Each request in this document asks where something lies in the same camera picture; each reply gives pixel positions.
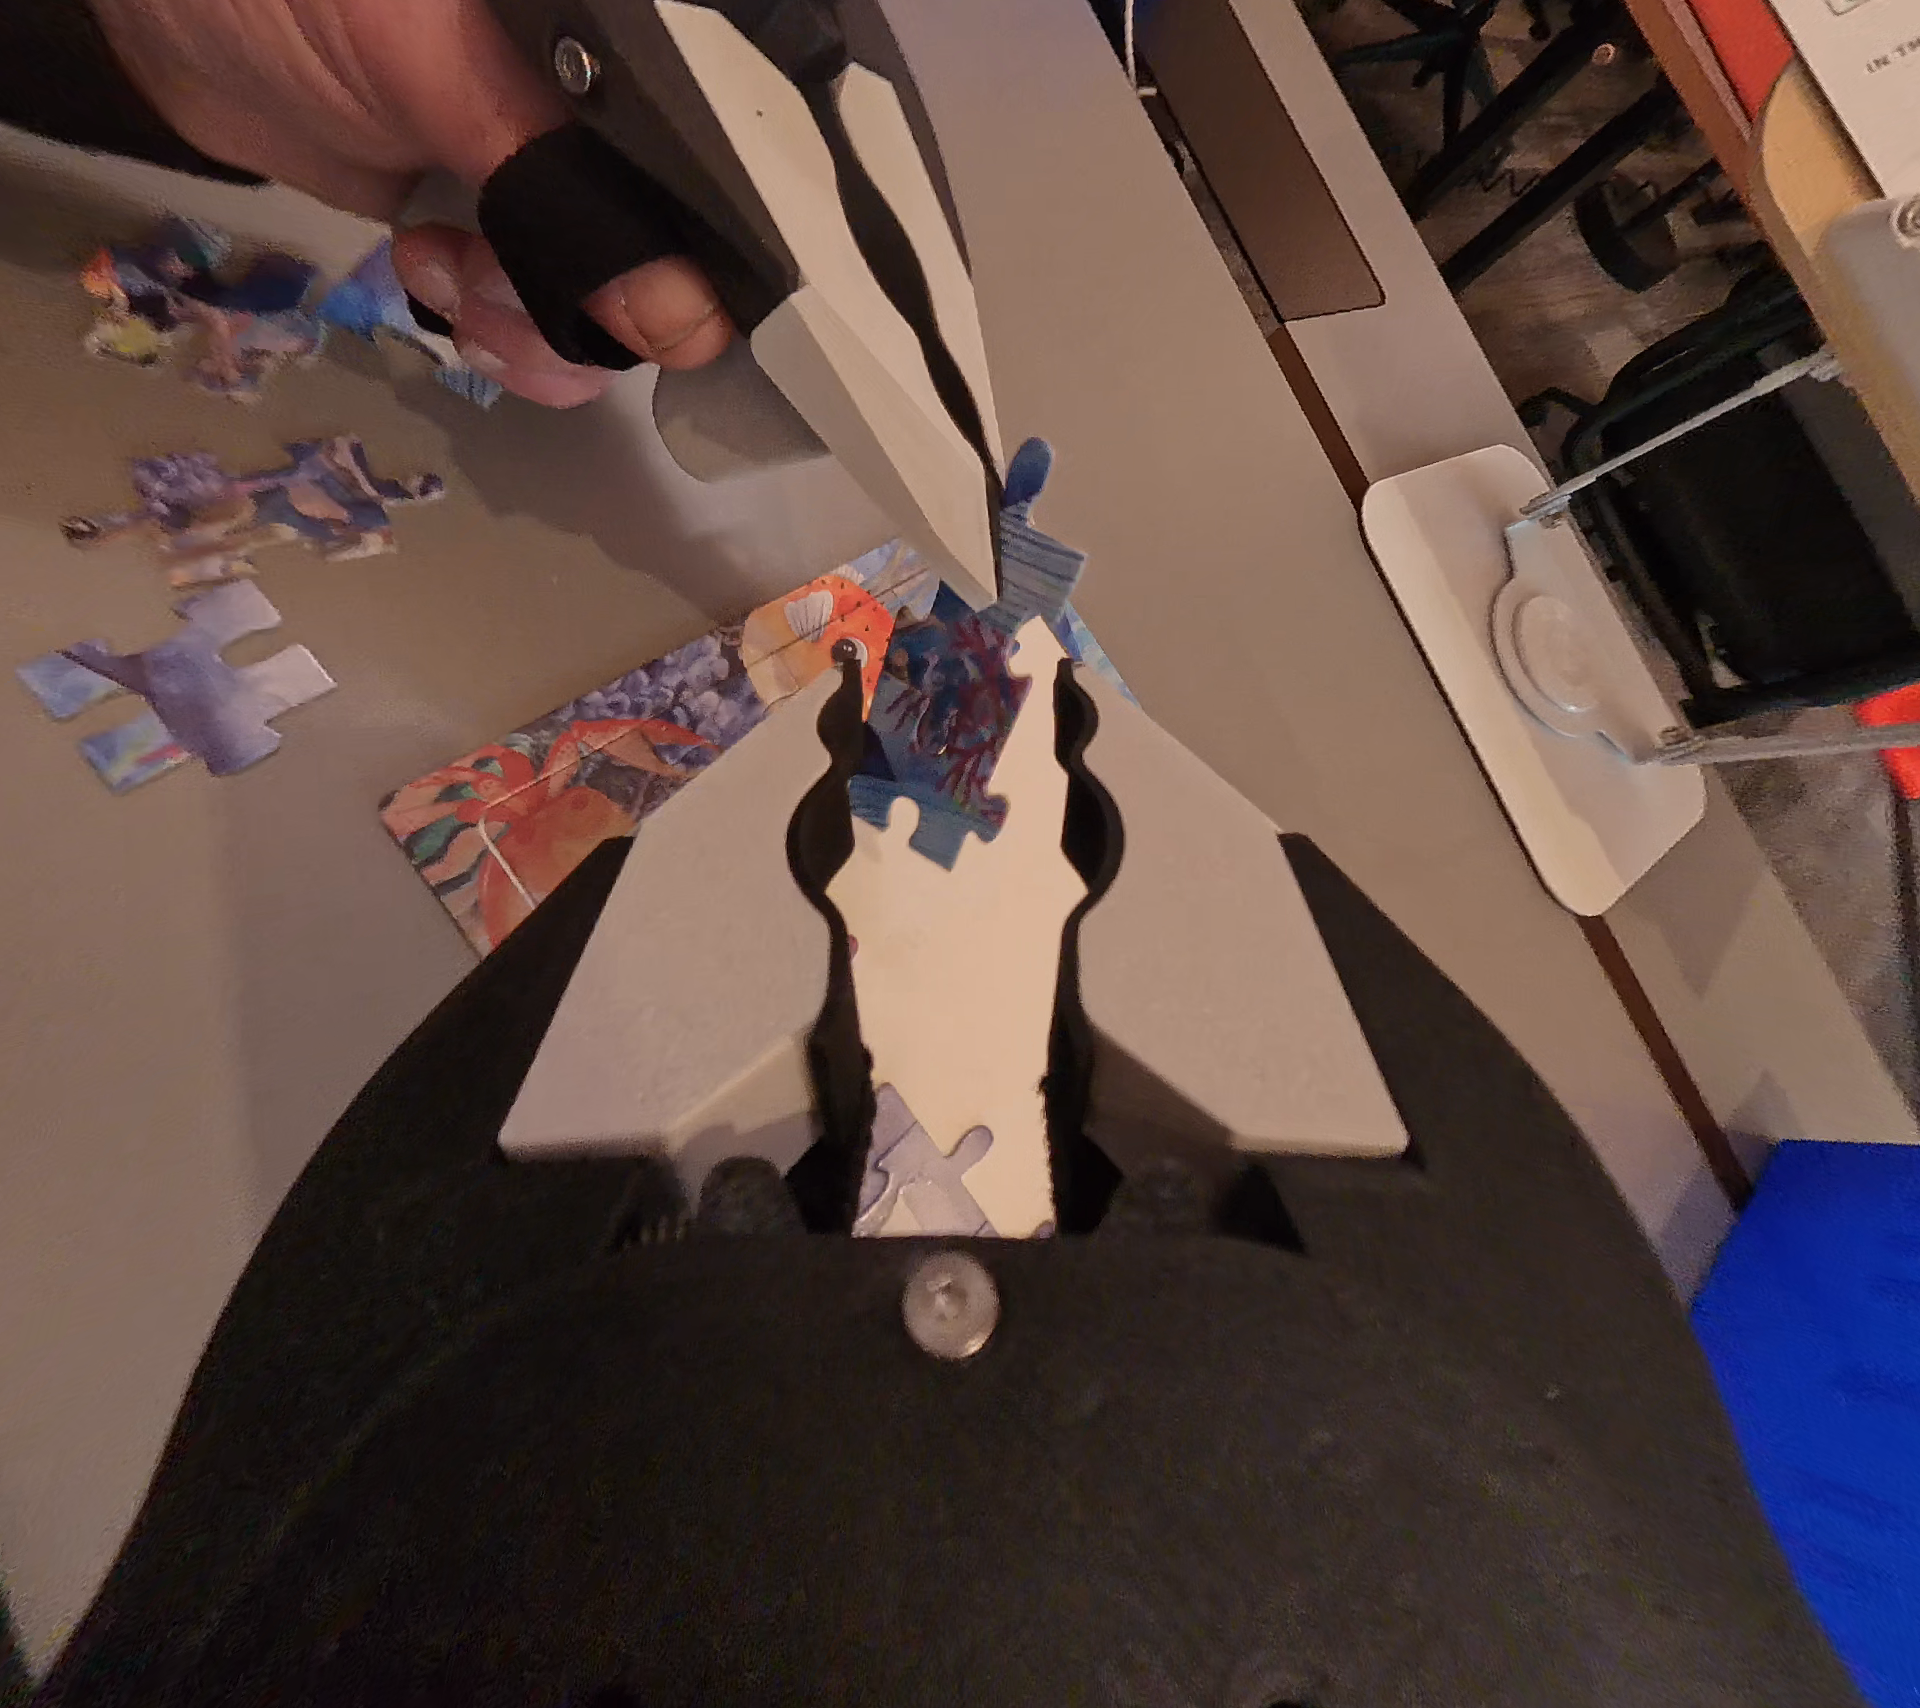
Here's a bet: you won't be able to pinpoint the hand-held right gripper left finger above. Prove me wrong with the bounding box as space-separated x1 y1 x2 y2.
494 659 874 1236

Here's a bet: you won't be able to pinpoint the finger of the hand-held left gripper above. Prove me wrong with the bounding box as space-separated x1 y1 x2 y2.
651 0 1003 604
834 65 1005 467

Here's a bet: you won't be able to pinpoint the clear glass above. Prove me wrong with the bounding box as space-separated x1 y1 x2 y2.
1488 582 1631 745

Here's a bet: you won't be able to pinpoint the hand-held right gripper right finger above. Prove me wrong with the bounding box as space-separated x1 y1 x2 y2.
1042 656 1415 1236

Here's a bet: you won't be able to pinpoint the dark brown desk panel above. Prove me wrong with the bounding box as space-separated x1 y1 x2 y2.
1138 0 1387 327

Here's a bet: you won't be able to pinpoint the black swivel office chair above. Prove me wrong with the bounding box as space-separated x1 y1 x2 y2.
1323 0 1731 296

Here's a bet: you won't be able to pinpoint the white metal stand bracket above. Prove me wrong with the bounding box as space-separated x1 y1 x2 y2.
1503 349 1920 768

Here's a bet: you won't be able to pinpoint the blue textured puzzle piece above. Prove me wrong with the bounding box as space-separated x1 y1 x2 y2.
313 237 506 415

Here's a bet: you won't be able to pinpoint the joined striped coral puzzle pieces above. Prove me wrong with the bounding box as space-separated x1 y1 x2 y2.
845 434 1092 877

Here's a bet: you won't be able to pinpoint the ocean jigsaw puzzle board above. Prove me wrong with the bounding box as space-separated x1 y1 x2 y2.
376 535 1142 1240

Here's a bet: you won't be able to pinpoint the blue purple puzzle piece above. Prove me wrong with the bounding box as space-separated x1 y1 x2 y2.
14 575 340 795

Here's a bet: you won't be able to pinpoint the orange fish puzzle piece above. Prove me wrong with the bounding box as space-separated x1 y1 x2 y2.
738 574 905 716

